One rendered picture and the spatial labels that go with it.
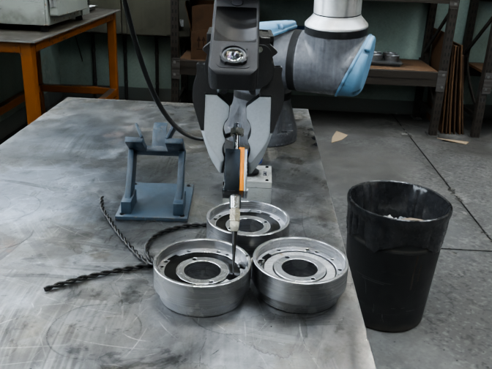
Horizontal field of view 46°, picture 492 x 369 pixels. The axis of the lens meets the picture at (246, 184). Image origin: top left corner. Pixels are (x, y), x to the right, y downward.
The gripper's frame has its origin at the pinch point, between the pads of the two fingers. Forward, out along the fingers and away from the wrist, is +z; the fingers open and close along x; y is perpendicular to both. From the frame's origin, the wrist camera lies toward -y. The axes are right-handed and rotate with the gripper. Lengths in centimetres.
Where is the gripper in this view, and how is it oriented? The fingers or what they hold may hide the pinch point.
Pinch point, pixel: (235, 163)
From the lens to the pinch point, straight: 64.1
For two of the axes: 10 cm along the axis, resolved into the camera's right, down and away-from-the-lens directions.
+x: -10.0, -0.3, -0.3
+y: -0.1, -3.7, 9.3
